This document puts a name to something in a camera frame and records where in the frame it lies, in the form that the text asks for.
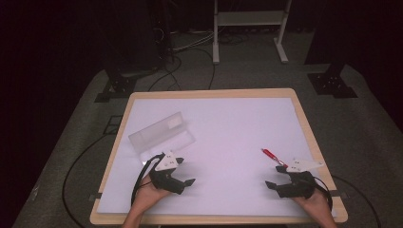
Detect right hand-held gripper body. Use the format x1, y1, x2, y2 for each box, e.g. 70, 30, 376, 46
275, 159, 325, 200

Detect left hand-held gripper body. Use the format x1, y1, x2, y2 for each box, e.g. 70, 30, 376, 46
148, 151, 185, 196

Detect red pen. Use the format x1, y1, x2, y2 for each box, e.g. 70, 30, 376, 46
260, 147, 290, 169

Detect clear plastic pencil case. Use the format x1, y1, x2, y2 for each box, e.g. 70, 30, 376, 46
127, 110, 197, 166

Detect person's right hand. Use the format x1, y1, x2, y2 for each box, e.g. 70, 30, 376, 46
292, 189, 331, 220

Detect person's left hand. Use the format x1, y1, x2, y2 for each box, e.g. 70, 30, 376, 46
130, 175, 173, 215

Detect white table mat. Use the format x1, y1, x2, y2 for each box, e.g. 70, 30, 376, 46
95, 96, 337, 219

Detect black stand base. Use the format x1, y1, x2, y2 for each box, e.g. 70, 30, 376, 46
305, 62, 359, 100
93, 63, 158, 104

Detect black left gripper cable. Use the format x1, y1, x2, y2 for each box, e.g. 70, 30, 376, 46
130, 152, 166, 207

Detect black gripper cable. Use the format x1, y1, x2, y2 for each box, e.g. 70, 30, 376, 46
130, 152, 166, 207
313, 175, 334, 213

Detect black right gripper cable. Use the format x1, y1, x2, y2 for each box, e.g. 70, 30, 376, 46
313, 175, 334, 213

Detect long black floor cable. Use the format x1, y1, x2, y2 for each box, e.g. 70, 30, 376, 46
62, 133, 111, 228
331, 174, 383, 228

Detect white floor cables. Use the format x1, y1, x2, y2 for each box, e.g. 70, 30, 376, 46
171, 30, 217, 52

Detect white metal stand frame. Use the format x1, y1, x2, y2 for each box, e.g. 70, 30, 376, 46
212, 0, 294, 65

